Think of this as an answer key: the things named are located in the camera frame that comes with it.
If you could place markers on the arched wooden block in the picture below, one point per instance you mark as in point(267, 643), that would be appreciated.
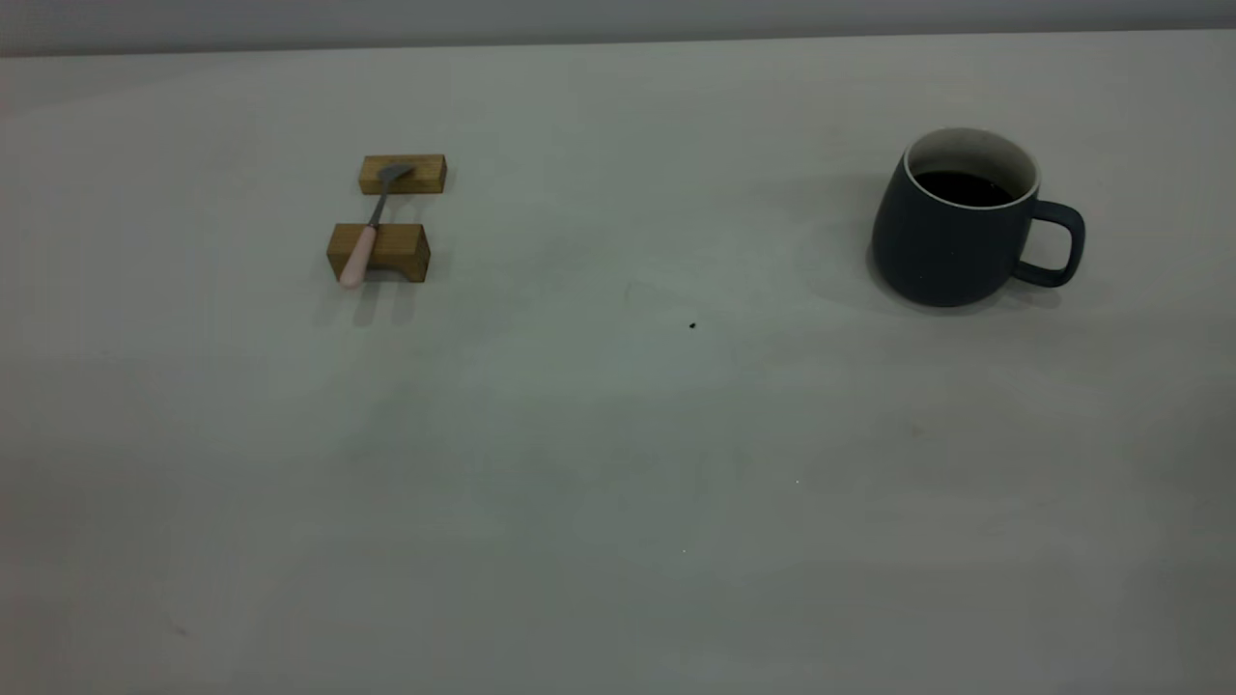
point(401, 246)

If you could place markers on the flat wooden block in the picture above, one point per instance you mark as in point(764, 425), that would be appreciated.
point(425, 176)

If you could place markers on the dark grey ceramic mug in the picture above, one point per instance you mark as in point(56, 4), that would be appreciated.
point(941, 256)

